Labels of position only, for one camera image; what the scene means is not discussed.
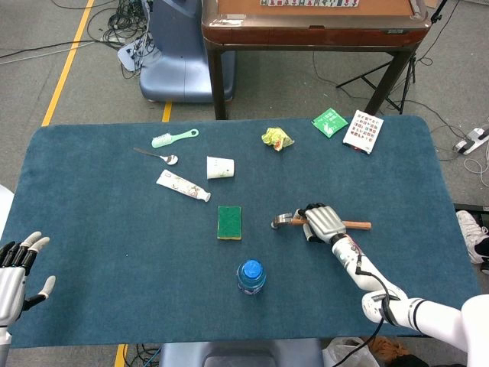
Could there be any face-up mahjong tile row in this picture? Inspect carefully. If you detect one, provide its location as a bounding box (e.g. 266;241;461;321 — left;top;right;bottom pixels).
261;0;360;8

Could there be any green sachet packet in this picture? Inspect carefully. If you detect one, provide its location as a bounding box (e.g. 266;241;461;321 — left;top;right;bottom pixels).
310;107;349;139

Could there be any clear plastic bag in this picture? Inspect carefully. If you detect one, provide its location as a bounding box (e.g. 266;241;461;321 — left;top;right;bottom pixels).
322;336;379;367

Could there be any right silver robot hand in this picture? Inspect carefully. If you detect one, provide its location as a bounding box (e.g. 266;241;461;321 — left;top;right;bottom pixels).
293;202;348;245

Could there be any brown mahjong table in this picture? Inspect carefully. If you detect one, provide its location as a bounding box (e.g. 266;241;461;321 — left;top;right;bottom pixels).
201;0;432;121

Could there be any white sneaker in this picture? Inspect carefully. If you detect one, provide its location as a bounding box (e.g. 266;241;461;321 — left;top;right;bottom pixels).
456;209;489;265

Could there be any blue felt table cover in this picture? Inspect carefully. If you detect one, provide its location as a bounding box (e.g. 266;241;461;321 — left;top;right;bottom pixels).
0;115;481;349

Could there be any green and yellow sponge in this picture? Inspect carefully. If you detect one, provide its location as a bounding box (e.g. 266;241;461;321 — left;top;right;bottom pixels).
217;205;243;242

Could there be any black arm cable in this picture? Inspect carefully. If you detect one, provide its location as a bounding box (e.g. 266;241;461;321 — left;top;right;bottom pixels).
331;252;401;367

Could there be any white toothpaste tube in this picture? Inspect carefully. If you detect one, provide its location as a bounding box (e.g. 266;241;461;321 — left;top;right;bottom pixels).
155;169;212;203

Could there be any light green brush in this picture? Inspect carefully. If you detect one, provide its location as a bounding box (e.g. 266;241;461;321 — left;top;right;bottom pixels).
151;128;200;149

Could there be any tangled floor cable bundle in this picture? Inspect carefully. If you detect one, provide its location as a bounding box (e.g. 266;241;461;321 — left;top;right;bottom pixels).
87;0;154;80

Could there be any blue capped water bottle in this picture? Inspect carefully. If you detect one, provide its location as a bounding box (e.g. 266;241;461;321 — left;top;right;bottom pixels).
236;258;267;296

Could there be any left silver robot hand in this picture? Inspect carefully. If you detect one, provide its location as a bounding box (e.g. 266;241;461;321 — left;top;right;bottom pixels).
0;231;57;328

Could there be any wooden handled claw hammer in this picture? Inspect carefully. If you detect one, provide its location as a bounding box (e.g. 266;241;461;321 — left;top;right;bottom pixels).
270;213;372;232

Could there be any white power strip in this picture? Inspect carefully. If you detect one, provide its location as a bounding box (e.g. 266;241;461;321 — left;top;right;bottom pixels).
453;128;489;155

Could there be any metal spoon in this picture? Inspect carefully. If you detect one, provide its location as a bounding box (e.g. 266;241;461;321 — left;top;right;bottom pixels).
133;147;179;166

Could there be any white printed tile box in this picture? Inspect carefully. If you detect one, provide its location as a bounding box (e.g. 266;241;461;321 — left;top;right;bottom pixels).
342;109;384;155

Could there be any black tripod stand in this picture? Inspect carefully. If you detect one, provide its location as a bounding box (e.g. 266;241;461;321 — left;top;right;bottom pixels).
335;0;450;115

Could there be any white paper cup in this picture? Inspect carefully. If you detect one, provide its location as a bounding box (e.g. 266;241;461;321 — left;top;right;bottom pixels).
206;155;235;180

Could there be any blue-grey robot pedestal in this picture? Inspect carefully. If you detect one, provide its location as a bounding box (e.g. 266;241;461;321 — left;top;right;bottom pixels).
139;0;236;103

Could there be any crumpled yellow-green wrapper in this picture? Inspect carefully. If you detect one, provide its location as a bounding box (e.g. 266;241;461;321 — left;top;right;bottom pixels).
261;127;296;153

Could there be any grey-blue robot torso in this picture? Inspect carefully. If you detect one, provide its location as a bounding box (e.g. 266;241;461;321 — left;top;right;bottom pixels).
158;338;325;367

